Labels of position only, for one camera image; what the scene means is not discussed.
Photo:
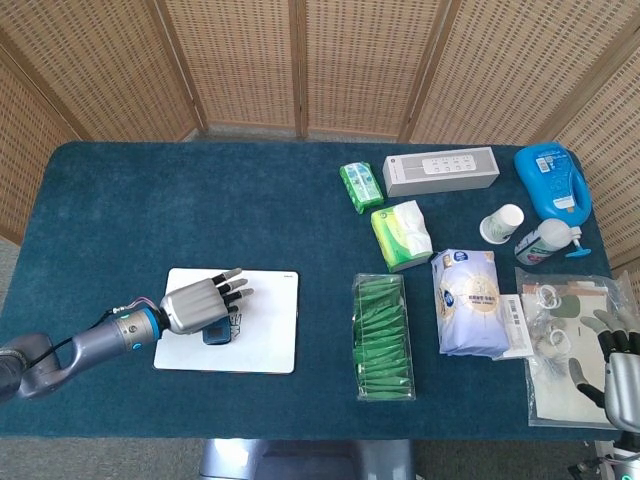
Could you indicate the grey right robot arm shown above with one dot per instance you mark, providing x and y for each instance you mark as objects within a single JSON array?
[{"x": 627, "y": 455}]

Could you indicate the blue detergent bottle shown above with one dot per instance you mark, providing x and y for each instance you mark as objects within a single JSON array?
[{"x": 552, "y": 180}]

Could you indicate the clear box of green sachets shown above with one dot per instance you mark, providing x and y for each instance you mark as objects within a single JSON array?
[{"x": 384, "y": 340}]

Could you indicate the blue board eraser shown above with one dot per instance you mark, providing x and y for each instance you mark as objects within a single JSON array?
[{"x": 217, "y": 336}]

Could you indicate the grey power strip box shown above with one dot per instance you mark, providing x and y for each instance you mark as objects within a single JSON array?
[{"x": 440, "y": 172}]

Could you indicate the clear plastic bag with parts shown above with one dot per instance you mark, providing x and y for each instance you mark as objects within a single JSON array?
[{"x": 550, "y": 405}]

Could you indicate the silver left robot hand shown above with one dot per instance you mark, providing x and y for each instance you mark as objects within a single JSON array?
[{"x": 192, "y": 307}]

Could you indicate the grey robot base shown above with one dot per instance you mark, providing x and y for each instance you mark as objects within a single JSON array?
[{"x": 300, "y": 462}]

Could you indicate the white blue tissue pack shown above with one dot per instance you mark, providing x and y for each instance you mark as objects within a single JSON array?
[{"x": 470, "y": 305}]

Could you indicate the green wet wipes pack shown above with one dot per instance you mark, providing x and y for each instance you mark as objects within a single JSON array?
[{"x": 361, "y": 186}]

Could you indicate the green yellow tissue pack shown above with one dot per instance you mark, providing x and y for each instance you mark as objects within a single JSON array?
[{"x": 400, "y": 235}]

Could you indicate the white paper cup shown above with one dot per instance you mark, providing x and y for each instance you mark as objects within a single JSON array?
[{"x": 500, "y": 225}]

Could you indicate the wicker folding screen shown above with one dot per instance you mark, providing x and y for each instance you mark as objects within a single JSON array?
[{"x": 250, "y": 60}]

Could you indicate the blue table cloth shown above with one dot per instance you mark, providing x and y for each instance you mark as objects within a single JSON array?
[{"x": 200, "y": 210}]

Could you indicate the white barcode box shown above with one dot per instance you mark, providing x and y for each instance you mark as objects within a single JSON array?
[{"x": 517, "y": 325}]

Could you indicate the white writing board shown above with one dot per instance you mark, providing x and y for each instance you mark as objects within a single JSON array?
[{"x": 265, "y": 330}]

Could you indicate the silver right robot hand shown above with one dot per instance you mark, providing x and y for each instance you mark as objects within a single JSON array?
[{"x": 622, "y": 380}]

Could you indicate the white pump bottle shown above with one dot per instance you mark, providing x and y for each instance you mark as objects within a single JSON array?
[{"x": 540, "y": 242}]

